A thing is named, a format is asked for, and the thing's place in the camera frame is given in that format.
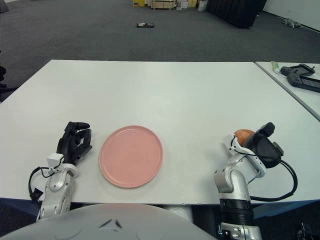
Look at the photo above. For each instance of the red yellow apple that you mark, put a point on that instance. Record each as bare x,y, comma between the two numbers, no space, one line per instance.
242,137

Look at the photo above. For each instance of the yellow black box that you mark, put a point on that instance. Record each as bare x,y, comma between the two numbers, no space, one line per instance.
138,3

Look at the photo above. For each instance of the green white tube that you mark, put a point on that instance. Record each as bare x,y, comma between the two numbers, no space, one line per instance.
275,67

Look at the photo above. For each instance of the pale yellow carton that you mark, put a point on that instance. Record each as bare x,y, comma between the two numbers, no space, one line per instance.
192,3

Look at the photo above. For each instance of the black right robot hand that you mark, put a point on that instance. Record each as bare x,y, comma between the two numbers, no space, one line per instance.
265,150

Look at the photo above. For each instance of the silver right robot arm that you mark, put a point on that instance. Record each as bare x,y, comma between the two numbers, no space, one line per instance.
232,180

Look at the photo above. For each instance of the grey robot torso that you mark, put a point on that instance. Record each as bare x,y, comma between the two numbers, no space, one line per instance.
100,225

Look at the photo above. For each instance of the wooden crate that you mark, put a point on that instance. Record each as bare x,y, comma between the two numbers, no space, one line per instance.
162,4

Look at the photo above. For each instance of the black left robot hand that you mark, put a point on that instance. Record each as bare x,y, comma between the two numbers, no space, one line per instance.
67,145

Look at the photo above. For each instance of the black cabinet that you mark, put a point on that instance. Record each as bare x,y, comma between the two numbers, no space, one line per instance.
235,12

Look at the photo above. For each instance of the white plastic bag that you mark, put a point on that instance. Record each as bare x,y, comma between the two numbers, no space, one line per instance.
202,6

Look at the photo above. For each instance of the black handheld controller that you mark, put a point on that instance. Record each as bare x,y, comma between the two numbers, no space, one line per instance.
300,70
300,83

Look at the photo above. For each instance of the black flat floor item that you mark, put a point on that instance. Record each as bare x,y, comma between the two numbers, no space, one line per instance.
145,25

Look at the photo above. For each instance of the pink round plate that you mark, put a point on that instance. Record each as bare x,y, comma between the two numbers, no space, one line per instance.
130,157

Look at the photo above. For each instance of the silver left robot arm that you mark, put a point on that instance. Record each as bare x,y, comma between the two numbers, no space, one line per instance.
57,182

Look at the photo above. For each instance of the white cardboard box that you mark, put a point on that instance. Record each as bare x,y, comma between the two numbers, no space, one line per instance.
181,5

